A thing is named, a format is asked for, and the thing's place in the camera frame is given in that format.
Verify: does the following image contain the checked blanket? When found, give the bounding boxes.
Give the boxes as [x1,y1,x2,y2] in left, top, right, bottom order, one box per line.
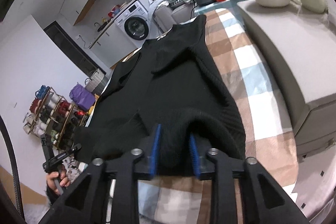
[87,7,300,224]

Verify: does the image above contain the gold metal shoe rack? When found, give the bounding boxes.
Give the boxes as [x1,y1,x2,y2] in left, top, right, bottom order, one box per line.
[22,85,88,151]

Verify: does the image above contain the purple bag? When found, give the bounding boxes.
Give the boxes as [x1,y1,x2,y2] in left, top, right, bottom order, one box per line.
[69,84,96,112]

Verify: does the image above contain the black tall cabinet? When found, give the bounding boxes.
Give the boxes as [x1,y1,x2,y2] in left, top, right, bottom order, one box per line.
[44,21,107,76]

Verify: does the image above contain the grey sofa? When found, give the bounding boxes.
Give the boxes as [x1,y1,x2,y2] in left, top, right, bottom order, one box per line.
[143,0,210,33]

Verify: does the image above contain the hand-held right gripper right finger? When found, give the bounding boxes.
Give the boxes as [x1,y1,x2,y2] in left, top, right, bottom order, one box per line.
[188,133,311,224]

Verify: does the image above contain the light clothes heap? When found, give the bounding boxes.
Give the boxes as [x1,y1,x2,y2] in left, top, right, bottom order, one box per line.
[151,0,194,17]

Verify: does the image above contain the grey upholstered bench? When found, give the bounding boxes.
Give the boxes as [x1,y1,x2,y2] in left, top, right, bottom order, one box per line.
[236,0,336,157]

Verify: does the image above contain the white kitchen counter cabinet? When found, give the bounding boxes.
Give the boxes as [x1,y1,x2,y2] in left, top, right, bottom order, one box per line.
[89,15,140,70]

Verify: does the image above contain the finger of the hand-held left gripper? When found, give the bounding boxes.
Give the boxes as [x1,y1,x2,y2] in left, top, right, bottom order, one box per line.
[62,143,83,158]

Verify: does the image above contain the white washing machine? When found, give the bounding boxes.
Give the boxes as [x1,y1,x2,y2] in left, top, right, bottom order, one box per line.
[113,0,150,42]

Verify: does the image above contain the black knit sweater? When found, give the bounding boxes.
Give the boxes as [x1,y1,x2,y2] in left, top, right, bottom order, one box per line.
[74,15,246,177]

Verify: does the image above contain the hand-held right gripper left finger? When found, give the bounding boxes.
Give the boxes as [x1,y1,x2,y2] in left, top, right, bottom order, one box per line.
[39,123,163,224]

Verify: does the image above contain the grey woven basket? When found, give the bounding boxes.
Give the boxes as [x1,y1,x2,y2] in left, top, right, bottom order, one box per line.
[84,68,110,95]

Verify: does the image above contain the person's left hand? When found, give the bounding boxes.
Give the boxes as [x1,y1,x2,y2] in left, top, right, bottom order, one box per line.
[46,169,71,194]

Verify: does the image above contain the glass side table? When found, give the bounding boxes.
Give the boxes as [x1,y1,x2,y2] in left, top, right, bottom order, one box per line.
[194,0,254,18]

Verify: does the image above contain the black cable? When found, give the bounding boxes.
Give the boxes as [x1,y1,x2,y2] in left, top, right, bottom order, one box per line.
[0,116,26,222]

